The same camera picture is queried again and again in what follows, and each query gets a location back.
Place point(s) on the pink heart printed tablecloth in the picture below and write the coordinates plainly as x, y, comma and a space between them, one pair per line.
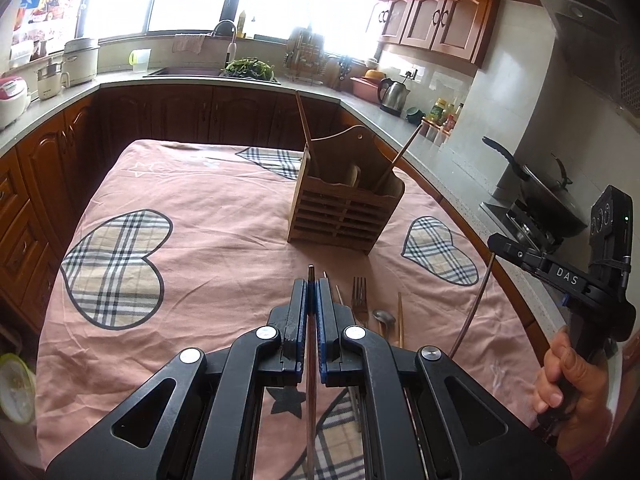
210, 240

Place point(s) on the metal dish rack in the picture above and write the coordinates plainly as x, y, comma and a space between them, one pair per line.
306, 57

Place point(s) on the green mug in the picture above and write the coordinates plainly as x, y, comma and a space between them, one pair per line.
415, 116

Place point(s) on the patterned wooden chopstick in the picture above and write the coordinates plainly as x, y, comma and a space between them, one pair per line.
400, 320

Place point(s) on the wooden utensil holder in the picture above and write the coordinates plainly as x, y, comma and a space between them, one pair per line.
340, 215

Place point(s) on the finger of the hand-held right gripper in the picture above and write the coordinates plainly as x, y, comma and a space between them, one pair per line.
520, 255

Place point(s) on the white wall socket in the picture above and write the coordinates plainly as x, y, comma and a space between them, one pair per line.
412, 72

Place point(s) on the wooden cabinets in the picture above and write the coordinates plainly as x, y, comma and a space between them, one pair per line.
440, 15
150, 110

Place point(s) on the metal range hood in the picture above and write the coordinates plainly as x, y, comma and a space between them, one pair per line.
595, 35

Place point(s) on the metal kitchen faucet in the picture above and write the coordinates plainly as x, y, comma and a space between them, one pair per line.
231, 40

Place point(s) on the grey kitchen countertop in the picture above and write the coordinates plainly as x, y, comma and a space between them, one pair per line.
380, 125

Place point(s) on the brown wooden chopstick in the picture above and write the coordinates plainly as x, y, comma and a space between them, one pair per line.
472, 307
304, 120
402, 152

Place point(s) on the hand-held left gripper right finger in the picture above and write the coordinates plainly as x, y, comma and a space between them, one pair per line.
322, 315

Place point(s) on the metal fork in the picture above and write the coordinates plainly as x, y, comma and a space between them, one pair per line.
359, 300

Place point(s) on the wooden upper cabinets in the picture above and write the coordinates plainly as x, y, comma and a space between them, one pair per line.
440, 15

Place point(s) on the pink cloth on sill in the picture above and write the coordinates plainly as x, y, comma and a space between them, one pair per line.
189, 44

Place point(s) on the green leafy vegetables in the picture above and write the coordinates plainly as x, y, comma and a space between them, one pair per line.
250, 69

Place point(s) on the person's right hand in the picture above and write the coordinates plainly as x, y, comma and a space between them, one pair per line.
557, 375

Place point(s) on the steel electric kettle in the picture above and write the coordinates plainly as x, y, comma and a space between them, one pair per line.
394, 97

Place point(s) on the scissors and knife holder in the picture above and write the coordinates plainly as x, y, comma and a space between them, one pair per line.
344, 72

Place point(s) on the person's right forearm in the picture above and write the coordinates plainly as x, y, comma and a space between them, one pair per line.
590, 460

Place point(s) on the wooden lower cabinets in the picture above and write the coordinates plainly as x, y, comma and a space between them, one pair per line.
150, 110

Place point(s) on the black wok with lid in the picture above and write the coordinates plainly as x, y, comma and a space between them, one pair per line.
545, 190

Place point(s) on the white red rice cooker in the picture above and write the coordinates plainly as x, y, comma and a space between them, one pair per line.
12, 102

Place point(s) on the large white cooker pot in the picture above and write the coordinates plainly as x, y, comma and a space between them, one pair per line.
82, 60

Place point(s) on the small white electric pot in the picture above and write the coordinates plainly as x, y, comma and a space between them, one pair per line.
50, 77

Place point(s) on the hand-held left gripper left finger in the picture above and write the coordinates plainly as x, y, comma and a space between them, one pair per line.
301, 312

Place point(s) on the kitchen sink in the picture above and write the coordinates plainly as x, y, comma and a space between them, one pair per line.
185, 71

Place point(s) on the yellow oil bottle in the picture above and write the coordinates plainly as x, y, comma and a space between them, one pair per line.
242, 25

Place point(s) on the pink plastic basin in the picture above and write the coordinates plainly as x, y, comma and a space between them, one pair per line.
366, 91

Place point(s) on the black gas stove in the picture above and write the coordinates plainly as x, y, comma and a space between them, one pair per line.
515, 225

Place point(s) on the metal spoon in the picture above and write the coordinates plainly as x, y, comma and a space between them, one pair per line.
384, 317

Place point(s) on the fruit print wall poster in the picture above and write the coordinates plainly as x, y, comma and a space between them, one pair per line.
50, 0

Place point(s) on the group of condiment bottles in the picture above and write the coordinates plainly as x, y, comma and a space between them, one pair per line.
442, 120

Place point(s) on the white green bowl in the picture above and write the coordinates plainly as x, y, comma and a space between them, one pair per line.
15, 390

